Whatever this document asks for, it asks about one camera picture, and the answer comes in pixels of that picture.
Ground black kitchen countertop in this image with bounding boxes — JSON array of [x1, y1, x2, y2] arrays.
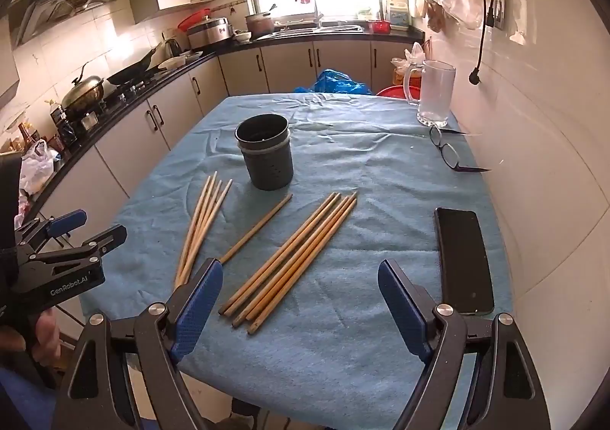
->
[[19, 27, 425, 221]]

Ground person's left hand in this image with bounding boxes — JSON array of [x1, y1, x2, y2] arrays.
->
[[0, 306, 64, 366]]

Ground black smartphone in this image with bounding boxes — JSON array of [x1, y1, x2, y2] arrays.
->
[[435, 207, 495, 316]]

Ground dark cooking pot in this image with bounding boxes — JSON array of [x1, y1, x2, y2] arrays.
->
[[245, 5, 278, 37]]

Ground clear glass mug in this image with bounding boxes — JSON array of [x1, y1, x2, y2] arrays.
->
[[403, 60, 457, 128]]

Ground blue plastic bag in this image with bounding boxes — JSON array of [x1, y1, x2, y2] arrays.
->
[[294, 69, 373, 96]]

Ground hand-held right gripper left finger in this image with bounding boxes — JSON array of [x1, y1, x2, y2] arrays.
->
[[52, 258, 225, 430]]

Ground yellow bag in clear plastic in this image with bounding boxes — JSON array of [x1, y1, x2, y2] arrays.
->
[[392, 43, 426, 88]]

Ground steel kitchen sink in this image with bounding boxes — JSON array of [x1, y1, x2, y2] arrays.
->
[[260, 21, 368, 37]]

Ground lower kitchen cabinets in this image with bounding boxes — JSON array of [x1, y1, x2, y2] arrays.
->
[[29, 40, 425, 240]]

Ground wooden chopstick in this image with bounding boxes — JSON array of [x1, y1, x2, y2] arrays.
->
[[176, 171, 218, 288], [246, 191, 358, 323], [231, 196, 349, 328], [223, 194, 342, 317], [180, 179, 224, 287], [218, 193, 338, 313], [219, 194, 293, 264], [237, 195, 354, 326], [178, 178, 221, 288], [183, 179, 233, 285], [174, 175, 211, 288], [250, 197, 358, 334]]

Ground black utensil holder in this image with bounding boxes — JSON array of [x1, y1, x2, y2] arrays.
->
[[235, 114, 293, 191]]

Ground black power cable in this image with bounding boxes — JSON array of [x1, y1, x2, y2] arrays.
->
[[468, 0, 495, 87]]

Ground silver rice cooker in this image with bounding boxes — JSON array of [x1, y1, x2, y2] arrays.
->
[[187, 16, 234, 50]]

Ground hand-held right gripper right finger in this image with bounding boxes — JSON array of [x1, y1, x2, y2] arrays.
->
[[378, 260, 551, 430]]

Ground black eyeglasses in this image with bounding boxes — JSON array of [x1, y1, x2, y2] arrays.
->
[[429, 125, 491, 172]]

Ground white plastic bag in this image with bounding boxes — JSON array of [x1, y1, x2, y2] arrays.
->
[[20, 139, 57, 196]]

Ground black frying pan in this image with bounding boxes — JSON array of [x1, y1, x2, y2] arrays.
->
[[107, 46, 165, 85]]

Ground blue tablecloth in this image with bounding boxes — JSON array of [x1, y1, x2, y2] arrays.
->
[[79, 94, 513, 430]]

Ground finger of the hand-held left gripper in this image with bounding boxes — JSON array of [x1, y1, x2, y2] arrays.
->
[[16, 209, 88, 247], [29, 224, 128, 269]]

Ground red plastic basin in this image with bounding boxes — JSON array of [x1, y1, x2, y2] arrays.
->
[[376, 86, 420, 102]]

